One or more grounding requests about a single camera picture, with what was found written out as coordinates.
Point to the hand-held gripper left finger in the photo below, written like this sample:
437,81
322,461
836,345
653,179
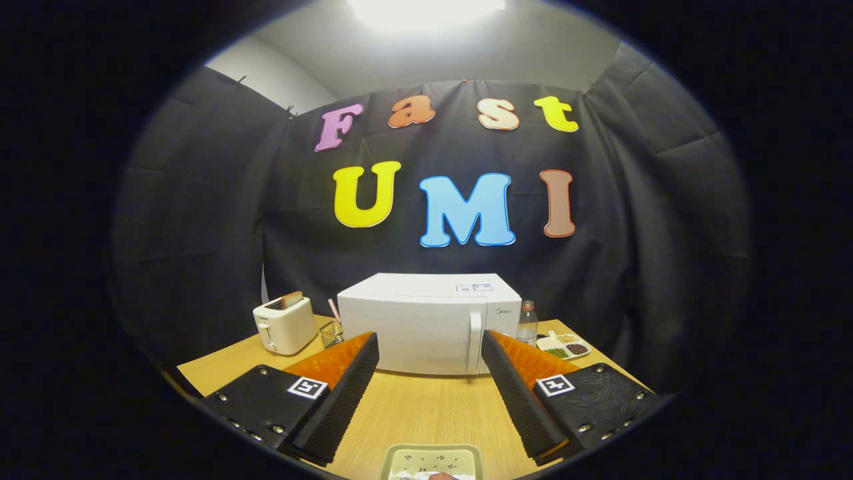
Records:
343,396

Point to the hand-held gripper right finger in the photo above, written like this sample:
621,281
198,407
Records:
516,396

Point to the white microwave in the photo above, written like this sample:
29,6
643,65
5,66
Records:
420,320

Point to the white divided dish of beans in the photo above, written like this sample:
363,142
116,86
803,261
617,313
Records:
566,346

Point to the clear plastic water bottle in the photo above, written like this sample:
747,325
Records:
527,326

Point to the pink striped straw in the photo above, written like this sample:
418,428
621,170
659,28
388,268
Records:
333,310

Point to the white toaster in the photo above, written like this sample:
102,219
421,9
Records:
286,330

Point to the pale green plate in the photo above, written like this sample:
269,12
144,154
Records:
430,460

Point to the toast slice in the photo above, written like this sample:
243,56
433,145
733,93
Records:
292,300

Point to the black backdrop cloth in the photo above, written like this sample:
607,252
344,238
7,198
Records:
200,220

